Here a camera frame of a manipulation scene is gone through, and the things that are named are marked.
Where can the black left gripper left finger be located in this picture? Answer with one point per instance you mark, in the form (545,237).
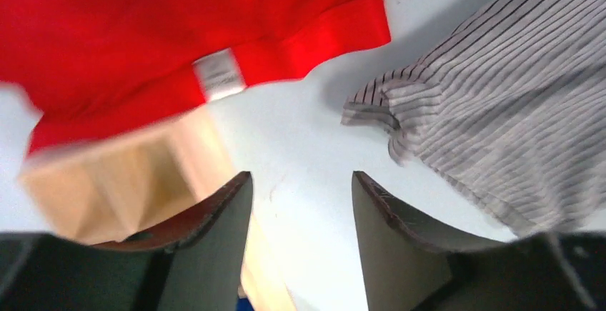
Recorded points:
(191,261)

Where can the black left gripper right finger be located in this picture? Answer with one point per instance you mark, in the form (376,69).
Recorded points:
(412,261)

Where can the grey striped underwear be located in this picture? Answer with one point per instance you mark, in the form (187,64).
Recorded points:
(509,110)

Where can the blue rolled cloth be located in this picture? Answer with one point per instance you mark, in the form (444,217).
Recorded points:
(243,304)

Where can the wooden compartment organizer box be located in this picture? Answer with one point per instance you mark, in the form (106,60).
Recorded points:
(110,190)

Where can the red garment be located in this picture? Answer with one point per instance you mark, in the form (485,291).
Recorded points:
(98,68)

